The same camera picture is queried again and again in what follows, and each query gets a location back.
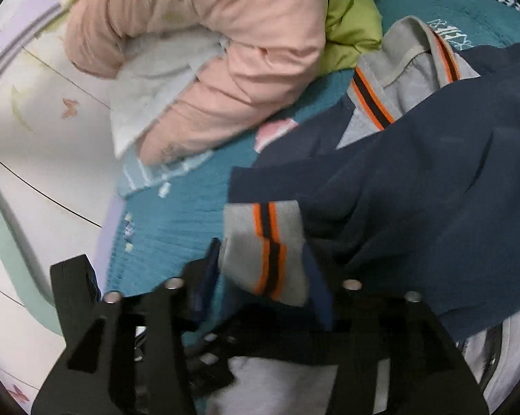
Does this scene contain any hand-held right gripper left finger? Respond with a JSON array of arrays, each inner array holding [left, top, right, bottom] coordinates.
[[31, 237, 223, 415]]

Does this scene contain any white fleece cloth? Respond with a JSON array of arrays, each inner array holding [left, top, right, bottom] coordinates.
[[108, 35, 234, 159]]

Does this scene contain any grey cloth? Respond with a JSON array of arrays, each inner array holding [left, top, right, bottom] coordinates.
[[206, 354, 392, 415]]

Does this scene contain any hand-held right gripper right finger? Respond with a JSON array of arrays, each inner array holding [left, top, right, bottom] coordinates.
[[305, 254, 490, 415]]

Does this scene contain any navy grey striped sweatshirt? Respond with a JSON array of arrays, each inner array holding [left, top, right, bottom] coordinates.
[[223, 15, 520, 347]]

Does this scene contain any teal printed blanket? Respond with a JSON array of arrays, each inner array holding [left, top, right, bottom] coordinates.
[[104, 0, 520, 355]]

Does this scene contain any white grey garment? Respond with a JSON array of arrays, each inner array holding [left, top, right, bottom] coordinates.
[[456, 309, 520, 412]]

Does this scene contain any white butterfly print bedsheet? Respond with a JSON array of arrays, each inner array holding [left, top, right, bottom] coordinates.
[[0, 0, 127, 408]]

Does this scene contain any pink padded jacket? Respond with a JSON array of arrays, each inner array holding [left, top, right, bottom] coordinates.
[[63, 0, 330, 166]]

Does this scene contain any green padded jacket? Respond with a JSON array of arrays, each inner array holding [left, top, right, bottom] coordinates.
[[318, 0, 384, 75]]

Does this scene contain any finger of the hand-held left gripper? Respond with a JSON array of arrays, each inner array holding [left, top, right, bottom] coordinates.
[[49, 254, 103, 339]]

